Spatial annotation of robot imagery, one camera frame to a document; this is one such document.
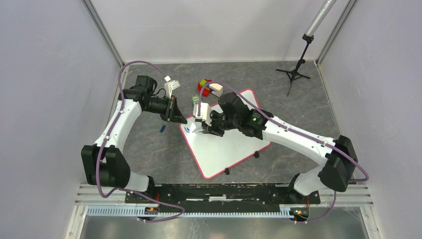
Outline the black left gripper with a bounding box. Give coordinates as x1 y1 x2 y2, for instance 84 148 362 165
143 95 187 124

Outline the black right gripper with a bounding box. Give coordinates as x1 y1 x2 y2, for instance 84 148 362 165
202 109 240 137

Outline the white board with pink rim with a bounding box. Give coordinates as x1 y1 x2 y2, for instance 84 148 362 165
179 88 272 180

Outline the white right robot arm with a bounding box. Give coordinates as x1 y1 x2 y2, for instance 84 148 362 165
193 92 358 203

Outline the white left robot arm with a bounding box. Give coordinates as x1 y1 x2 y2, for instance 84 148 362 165
81 75 187 203

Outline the green frog toy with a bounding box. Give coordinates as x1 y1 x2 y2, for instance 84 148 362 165
191 94 199 105

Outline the colourful toy block stack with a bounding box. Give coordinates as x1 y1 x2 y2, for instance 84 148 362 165
197 79 223 97

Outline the black tripod stand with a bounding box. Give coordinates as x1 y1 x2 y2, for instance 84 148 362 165
276 0 337 96

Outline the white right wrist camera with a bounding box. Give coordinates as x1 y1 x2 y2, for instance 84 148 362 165
193 103 212 129

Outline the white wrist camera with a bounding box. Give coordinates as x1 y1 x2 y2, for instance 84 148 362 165
193 103 212 129
164 76 180 98

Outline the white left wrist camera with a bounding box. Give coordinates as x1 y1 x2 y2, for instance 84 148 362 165
164 76 180 98

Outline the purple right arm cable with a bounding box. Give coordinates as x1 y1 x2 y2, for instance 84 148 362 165
196 81 370 224

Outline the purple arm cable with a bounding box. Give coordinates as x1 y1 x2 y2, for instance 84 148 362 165
196 81 370 224
96 60 186 224

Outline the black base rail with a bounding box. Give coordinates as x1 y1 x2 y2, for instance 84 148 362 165
145 183 320 213

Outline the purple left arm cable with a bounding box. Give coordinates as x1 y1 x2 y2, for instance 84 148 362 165
96 60 186 224

